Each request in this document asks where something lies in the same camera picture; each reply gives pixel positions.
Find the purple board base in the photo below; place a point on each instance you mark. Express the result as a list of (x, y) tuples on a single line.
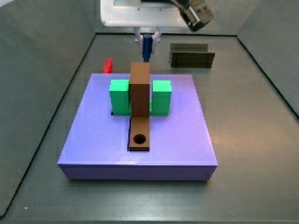
[(96, 150)]

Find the blue cylinder peg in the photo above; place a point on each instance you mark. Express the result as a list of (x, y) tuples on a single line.
[(148, 47)]

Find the red cylinder peg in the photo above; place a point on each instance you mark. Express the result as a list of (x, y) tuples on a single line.
[(108, 68)]

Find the brown L-shaped block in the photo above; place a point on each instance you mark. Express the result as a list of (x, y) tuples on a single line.
[(140, 101)]

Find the green U-shaped block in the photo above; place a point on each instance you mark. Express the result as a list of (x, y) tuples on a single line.
[(160, 103)]

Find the black metal bracket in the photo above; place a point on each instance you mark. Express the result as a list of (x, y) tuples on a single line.
[(192, 55)]

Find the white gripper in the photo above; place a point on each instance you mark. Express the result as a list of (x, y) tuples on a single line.
[(136, 13)]

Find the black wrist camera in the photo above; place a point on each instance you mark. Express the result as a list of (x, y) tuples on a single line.
[(196, 13)]

